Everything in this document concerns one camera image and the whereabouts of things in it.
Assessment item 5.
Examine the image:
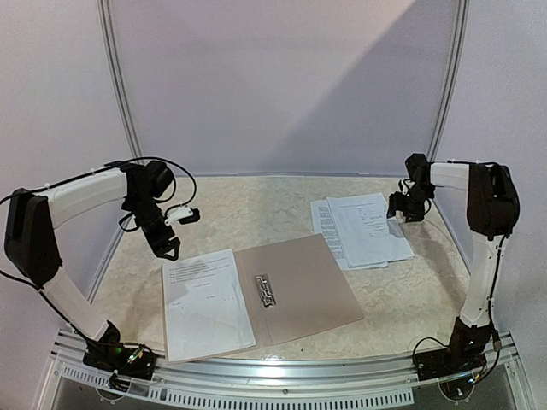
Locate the aluminium front rail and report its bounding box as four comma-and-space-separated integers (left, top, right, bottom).
37, 331, 533, 409

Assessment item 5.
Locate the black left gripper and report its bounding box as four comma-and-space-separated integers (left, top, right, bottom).
126, 193, 181, 261

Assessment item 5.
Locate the pink paper folder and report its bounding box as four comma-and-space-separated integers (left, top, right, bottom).
164, 232, 365, 365

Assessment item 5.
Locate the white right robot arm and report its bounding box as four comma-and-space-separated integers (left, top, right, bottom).
387, 153, 520, 372

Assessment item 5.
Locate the aluminium frame post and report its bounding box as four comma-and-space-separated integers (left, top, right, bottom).
97, 0, 144, 164
426, 0, 469, 161

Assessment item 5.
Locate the aluminium frame right post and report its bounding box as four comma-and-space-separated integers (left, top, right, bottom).
426, 0, 469, 161

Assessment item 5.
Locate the white paper stack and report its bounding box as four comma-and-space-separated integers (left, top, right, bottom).
310, 200, 388, 271

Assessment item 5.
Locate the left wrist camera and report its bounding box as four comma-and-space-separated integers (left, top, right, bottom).
164, 206, 201, 226

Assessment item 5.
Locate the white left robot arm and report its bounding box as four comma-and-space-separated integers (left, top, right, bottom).
3, 156, 192, 371

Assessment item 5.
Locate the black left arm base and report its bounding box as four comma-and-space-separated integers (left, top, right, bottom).
83, 337, 157, 381

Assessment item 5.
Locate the aluminium frame left post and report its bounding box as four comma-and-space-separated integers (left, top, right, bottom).
97, 0, 144, 164

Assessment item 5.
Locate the metal folder clip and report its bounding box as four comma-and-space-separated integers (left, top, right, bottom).
255, 274, 276, 308

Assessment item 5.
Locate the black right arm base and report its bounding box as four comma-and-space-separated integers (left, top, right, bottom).
411, 337, 501, 385

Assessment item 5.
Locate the printed white sheet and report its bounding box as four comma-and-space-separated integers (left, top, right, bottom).
326, 193, 415, 268
162, 249, 256, 363

